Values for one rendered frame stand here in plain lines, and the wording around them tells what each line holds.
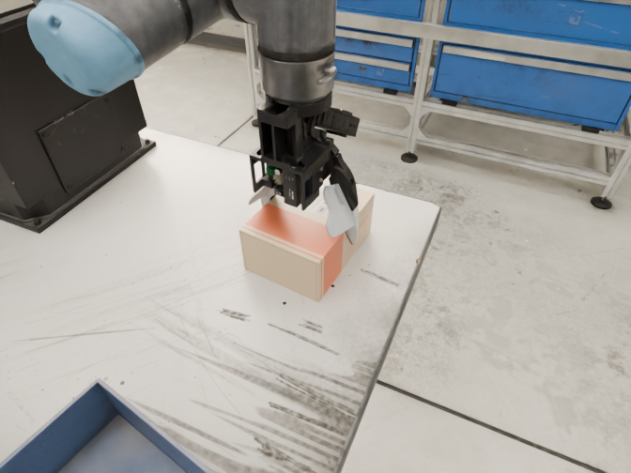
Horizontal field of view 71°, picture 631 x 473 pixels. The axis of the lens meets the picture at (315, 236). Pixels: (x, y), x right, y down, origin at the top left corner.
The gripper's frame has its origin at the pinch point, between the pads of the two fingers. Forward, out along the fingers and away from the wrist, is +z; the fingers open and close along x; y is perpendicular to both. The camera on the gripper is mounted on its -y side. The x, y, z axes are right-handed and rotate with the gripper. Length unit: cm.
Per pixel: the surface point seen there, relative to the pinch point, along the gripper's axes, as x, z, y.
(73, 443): -4.9, 3.1, 36.1
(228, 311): -3.3, 5.2, 15.0
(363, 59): -54, 32, -135
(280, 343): 5.1, 5.2, 15.7
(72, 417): -4.8, -0.1, 34.8
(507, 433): 42, 76, -29
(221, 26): -197, 60, -209
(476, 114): -3, 46, -139
